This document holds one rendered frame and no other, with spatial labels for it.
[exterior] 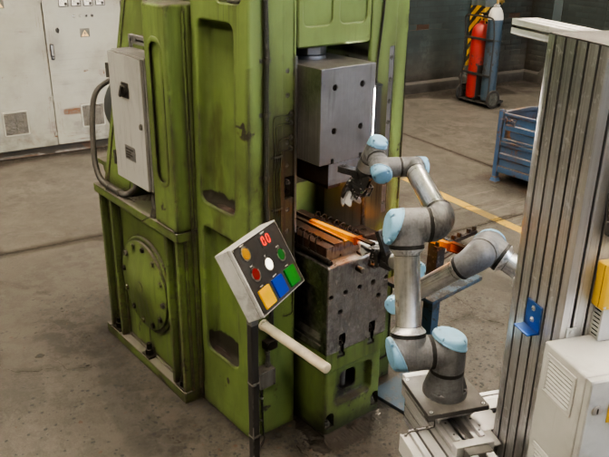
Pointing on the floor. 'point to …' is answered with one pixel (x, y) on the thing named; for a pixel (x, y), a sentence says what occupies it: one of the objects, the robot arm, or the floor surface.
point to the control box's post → (253, 387)
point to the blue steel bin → (515, 142)
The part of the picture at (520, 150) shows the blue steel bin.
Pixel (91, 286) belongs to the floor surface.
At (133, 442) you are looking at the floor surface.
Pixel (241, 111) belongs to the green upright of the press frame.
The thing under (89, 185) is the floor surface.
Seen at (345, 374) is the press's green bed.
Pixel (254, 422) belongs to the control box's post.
